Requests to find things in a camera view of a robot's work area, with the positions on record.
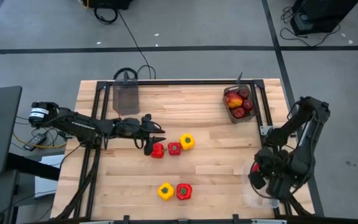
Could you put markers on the black equipment case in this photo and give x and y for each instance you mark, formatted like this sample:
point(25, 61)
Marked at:
point(322, 12)

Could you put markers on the translucent grey plastic basket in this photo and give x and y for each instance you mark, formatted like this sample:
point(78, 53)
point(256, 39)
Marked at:
point(126, 99)

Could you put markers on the black aluminium rig frame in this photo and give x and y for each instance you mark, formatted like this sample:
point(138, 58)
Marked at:
point(197, 82)

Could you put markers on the red bell pepper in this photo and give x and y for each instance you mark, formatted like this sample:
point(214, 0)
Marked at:
point(255, 168)
point(157, 151)
point(174, 148)
point(184, 191)

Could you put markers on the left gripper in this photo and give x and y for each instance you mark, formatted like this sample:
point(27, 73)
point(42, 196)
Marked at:
point(145, 129)

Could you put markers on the white sheet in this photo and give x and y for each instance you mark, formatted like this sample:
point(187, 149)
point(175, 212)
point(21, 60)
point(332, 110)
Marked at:
point(47, 180)

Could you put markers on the yellow and red fruit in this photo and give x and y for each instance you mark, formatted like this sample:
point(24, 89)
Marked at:
point(233, 100)

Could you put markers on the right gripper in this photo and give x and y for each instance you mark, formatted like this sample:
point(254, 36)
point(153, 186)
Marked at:
point(272, 163)

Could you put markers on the black power adapter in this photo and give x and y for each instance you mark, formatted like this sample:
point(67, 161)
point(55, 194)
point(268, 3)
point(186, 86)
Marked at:
point(34, 141)

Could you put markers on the silver mounting bracket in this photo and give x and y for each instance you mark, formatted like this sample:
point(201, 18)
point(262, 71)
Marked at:
point(265, 130)

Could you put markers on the black floor bar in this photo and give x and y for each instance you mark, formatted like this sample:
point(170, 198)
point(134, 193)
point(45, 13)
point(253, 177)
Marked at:
point(33, 166)

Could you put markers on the dark grey plastic basket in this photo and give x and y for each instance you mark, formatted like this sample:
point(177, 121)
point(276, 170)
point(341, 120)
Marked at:
point(227, 109)

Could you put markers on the dark red apple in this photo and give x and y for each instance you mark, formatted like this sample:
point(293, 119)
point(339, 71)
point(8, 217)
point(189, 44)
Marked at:
point(238, 112)
point(230, 92)
point(243, 93)
point(248, 105)

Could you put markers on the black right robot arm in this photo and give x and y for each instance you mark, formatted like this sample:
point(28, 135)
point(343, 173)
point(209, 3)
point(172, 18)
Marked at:
point(306, 149)

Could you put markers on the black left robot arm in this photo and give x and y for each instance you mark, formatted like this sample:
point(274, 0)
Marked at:
point(79, 126)

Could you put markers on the yellow bell pepper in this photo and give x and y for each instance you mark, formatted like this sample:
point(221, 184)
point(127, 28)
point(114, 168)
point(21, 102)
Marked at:
point(165, 190)
point(186, 141)

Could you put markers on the clear plastic basket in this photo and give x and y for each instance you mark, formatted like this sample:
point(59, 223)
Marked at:
point(259, 200)

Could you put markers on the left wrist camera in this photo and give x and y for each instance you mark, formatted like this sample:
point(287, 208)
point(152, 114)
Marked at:
point(146, 119)

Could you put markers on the black box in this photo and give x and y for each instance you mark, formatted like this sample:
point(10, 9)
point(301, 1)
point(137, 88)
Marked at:
point(110, 3)

